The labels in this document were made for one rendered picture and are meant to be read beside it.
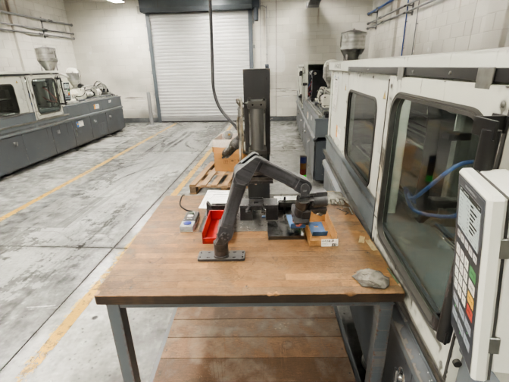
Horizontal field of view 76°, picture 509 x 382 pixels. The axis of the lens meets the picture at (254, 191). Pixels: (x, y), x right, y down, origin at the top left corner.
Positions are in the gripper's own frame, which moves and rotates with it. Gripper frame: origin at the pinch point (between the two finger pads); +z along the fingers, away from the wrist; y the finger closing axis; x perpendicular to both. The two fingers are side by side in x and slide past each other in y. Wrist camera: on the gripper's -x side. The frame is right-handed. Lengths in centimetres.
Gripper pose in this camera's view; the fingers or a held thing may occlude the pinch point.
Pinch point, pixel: (298, 224)
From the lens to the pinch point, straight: 150.8
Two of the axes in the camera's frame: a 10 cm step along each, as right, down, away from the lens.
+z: -0.1, 6.3, 7.7
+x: -10.0, 0.3, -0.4
